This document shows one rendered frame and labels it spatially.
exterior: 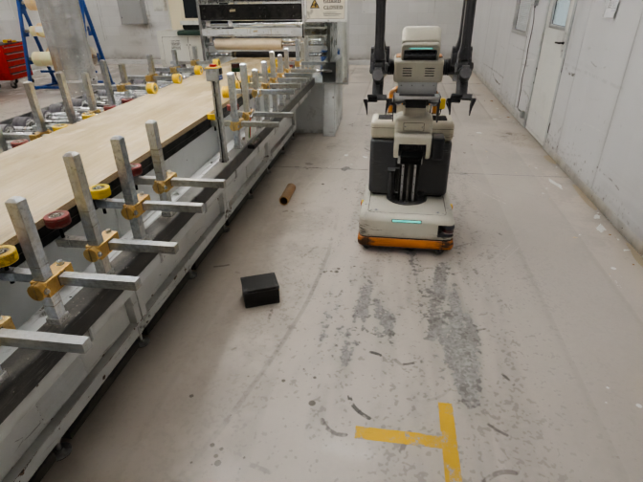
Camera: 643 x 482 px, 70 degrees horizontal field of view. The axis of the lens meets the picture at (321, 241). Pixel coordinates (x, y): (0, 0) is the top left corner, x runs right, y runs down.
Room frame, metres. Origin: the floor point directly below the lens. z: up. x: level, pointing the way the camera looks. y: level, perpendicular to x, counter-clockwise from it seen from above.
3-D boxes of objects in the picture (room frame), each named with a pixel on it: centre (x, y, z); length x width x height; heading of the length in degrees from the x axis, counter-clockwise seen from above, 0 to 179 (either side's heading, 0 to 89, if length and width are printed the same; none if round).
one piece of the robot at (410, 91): (2.68, -0.56, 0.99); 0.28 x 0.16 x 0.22; 81
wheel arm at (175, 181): (1.87, 0.62, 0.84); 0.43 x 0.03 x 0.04; 81
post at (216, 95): (2.57, 0.56, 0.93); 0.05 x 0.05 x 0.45; 81
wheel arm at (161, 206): (1.62, 0.66, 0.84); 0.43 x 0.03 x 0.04; 81
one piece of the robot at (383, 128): (3.06, -0.62, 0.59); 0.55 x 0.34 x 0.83; 81
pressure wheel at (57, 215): (1.41, 0.90, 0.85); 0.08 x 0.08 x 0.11
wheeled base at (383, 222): (2.97, -0.60, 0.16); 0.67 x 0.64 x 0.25; 171
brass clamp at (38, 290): (1.12, 0.79, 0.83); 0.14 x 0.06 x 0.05; 171
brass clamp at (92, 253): (1.37, 0.75, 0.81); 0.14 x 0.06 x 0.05; 171
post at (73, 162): (1.34, 0.75, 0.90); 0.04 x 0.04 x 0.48; 81
